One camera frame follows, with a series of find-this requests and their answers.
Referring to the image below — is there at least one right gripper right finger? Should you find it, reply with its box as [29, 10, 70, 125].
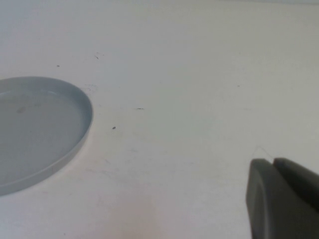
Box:
[272, 157, 319, 214]

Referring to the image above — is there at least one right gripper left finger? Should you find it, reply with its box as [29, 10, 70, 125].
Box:
[245, 157, 319, 239]

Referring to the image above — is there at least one grey-blue plastic plate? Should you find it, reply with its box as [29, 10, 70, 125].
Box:
[0, 76, 94, 197]

